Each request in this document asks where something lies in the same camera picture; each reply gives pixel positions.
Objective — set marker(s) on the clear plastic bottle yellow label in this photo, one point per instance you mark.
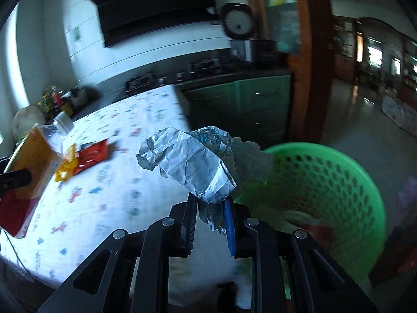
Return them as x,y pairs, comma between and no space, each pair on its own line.
41,152

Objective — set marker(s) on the gas stove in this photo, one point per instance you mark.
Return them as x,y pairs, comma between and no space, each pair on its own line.
161,73

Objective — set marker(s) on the polka dot play tent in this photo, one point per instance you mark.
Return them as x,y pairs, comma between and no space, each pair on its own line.
400,113

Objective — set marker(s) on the green wall sticker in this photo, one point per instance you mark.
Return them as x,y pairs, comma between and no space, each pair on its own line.
76,34

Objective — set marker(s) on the condiment bottles group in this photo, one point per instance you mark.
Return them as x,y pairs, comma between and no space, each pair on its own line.
55,100

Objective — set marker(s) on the green kitchen cabinet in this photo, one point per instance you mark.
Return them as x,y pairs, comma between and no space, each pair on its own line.
257,109

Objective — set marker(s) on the black range hood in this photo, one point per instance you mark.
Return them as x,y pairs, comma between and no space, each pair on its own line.
124,19

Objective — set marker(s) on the silver foil wrapper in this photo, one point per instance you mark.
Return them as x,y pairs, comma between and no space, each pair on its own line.
211,164

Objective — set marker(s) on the round wooden cutting board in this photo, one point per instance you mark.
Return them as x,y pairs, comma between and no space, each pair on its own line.
24,120

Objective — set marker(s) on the white patterned tablecloth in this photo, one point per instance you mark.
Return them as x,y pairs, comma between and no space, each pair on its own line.
74,217

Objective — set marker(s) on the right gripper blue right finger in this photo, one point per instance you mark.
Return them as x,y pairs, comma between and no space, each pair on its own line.
229,225

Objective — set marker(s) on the black rice cooker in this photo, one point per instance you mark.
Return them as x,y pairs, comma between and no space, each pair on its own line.
239,25

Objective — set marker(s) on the wooden glass cabinet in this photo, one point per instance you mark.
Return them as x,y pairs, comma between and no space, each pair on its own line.
303,33

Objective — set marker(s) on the yellow red snack wrapper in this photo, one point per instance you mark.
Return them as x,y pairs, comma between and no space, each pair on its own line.
74,162

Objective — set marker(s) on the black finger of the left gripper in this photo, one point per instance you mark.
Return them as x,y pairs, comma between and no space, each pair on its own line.
14,180

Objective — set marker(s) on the green plastic basket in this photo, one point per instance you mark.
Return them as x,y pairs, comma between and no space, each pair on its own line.
331,187

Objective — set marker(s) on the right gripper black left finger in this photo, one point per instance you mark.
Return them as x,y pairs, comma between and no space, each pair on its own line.
189,223

